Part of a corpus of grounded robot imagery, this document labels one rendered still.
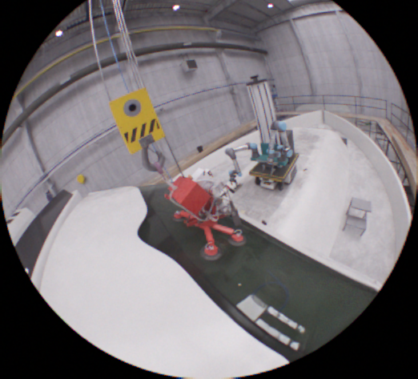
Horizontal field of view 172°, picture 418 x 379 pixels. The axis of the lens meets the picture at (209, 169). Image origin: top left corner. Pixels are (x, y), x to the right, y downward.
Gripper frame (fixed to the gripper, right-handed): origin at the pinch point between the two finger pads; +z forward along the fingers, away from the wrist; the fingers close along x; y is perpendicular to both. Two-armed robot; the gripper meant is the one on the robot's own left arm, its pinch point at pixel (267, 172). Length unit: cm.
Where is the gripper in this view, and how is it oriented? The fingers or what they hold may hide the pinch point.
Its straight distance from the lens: 194.4
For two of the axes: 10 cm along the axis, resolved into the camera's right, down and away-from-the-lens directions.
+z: -0.9, 9.3, 3.5
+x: 5.7, 3.3, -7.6
